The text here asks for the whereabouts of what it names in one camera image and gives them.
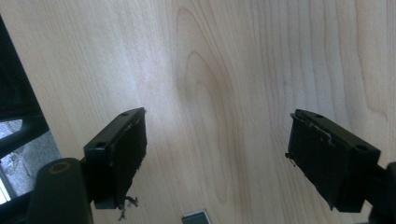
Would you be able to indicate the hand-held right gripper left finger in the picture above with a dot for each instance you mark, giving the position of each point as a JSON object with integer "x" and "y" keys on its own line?
{"x": 124, "y": 155}

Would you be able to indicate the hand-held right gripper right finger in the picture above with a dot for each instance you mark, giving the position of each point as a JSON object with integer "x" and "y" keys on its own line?
{"x": 327, "y": 158}

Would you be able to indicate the small grey rectangular item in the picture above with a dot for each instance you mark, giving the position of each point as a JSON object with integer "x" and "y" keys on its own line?
{"x": 196, "y": 217}

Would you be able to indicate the black metal stand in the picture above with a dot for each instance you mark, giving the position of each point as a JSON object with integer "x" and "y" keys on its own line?
{"x": 14, "y": 93}

